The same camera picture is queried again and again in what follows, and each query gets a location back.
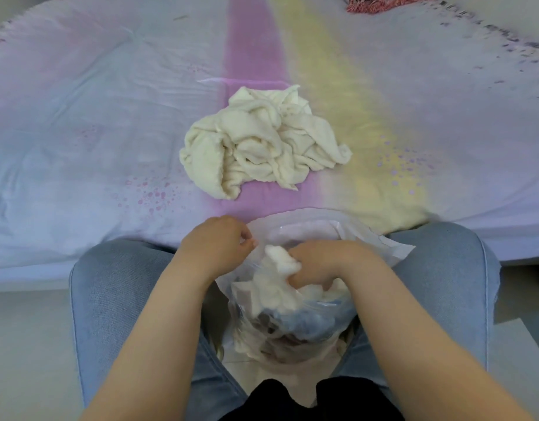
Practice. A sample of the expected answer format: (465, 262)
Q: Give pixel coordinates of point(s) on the person's right hand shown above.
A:
(326, 263)

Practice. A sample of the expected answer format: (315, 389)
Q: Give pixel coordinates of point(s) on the person's left hand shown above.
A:
(212, 245)

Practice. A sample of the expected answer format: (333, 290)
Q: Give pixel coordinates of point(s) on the person's left fingers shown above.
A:
(246, 241)

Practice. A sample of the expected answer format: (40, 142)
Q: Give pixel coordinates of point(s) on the person's right fingers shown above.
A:
(307, 276)

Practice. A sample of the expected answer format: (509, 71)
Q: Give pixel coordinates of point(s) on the cream cloth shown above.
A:
(282, 276)

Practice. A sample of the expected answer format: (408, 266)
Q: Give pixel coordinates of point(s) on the clear plastic bag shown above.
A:
(296, 328)

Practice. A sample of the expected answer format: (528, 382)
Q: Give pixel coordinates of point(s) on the person's left forearm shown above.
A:
(159, 337)

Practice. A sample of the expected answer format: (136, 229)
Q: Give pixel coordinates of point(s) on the person's right forearm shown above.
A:
(423, 346)

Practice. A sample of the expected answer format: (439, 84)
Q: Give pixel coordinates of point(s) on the dark clothes bundle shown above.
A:
(296, 324)

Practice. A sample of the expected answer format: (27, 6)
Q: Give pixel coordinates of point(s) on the crumpled cream towel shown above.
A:
(260, 144)

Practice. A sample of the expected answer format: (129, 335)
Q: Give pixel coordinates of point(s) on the black shirt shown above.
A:
(278, 401)

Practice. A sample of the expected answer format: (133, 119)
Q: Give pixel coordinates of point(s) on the light blue jeans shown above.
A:
(111, 302)

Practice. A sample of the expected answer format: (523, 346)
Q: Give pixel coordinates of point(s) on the pastel striped bedsheet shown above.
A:
(120, 127)

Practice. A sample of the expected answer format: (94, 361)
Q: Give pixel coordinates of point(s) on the red woven cloth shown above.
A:
(379, 3)

